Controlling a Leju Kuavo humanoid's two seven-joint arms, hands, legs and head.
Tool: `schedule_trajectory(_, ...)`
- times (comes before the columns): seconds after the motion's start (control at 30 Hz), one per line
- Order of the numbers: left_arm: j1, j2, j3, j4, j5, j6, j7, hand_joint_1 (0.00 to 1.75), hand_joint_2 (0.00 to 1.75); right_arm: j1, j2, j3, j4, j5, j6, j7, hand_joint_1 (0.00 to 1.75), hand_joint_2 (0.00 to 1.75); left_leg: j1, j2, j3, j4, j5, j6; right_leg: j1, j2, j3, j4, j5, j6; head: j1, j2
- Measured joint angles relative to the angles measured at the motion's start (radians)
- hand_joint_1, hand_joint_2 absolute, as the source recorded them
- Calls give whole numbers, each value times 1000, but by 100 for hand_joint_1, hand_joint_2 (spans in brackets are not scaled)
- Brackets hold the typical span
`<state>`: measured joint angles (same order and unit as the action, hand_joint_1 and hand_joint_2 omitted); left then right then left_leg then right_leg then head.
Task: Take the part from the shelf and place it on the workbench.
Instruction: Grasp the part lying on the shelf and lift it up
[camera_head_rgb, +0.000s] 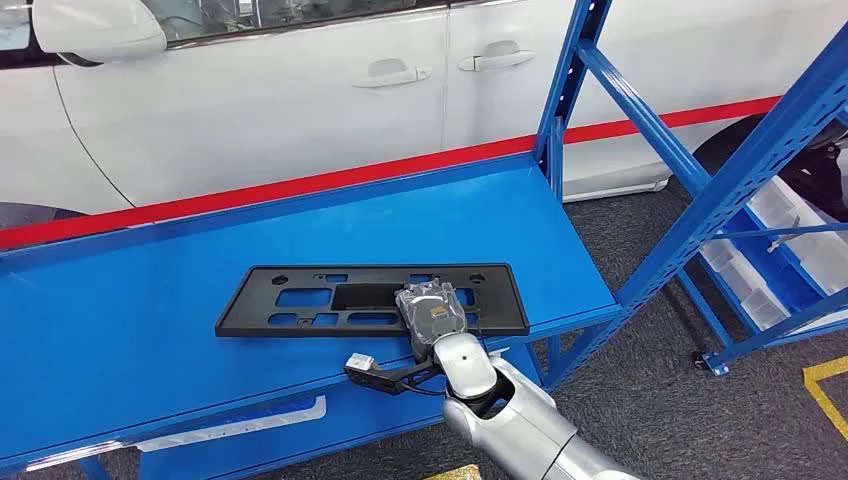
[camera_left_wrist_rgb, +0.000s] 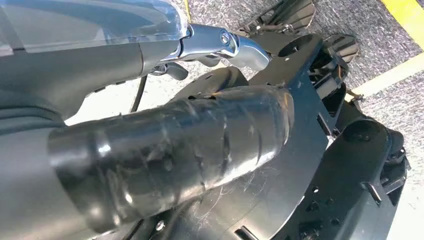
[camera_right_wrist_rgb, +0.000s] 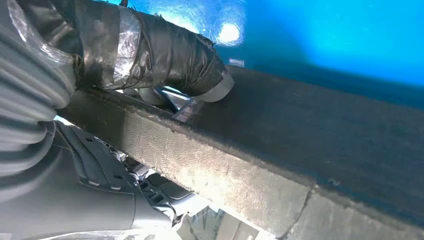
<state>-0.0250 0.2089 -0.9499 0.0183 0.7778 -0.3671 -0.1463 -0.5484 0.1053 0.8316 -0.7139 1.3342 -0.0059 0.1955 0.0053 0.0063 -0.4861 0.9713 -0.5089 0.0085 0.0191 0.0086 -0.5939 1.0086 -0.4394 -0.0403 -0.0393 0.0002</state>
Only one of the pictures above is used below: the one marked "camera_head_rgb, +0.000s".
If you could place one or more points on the blue metal shelf rack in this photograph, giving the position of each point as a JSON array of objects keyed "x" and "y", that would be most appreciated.
[{"x": 397, "y": 225}]

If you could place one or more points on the clear plastic storage bin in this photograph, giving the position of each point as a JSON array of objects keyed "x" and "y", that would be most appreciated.
[
  {"x": 762, "y": 306},
  {"x": 725, "y": 260},
  {"x": 805, "y": 232}
]

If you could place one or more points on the white shelf label strip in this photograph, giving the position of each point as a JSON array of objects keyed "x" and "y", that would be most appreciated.
[{"x": 232, "y": 427}]

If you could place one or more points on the yellow floor tape square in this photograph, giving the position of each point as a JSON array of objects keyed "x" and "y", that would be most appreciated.
[{"x": 457, "y": 473}]

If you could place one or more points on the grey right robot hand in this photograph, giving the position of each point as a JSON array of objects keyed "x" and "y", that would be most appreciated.
[{"x": 432, "y": 314}]

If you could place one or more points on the black car wheel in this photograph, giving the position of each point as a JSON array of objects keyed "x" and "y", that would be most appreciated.
[
  {"x": 815, "y": 179},
  {"x": 33, "y": 215}
]

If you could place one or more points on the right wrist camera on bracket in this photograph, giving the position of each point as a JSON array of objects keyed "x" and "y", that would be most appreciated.
[{"x": 360, "y": 362}]

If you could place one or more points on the white car side mirror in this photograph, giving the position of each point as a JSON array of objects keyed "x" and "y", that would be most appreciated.
[{"x": 99, "y": 30}]

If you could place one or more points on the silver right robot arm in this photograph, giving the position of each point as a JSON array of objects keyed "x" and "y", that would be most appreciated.
[{"x": 517, "y": 424}]

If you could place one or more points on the white car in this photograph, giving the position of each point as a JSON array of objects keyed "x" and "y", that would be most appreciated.
[{"x": 265, "y": 119}]

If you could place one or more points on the black plastic plate bracket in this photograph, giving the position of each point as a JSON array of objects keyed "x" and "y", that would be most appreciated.
[{"x": 265, "y": 318}]

